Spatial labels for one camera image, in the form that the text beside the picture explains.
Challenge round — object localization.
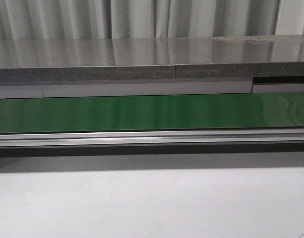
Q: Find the green conveyor belt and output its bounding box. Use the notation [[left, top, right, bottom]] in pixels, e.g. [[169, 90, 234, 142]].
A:
[[0, 92, 304, 134]]

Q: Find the white pleated curtain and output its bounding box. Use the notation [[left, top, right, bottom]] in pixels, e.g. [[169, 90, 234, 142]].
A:
[[0, 0, 304, 40]]

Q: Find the grey rear conveyor side rail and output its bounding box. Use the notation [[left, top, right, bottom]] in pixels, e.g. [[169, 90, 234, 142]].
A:
[[0, 76, 304, 99]]

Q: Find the aluminium front conveyor rail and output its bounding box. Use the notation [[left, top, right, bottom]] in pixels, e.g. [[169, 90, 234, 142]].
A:
[[0, 128, 304, 148]]

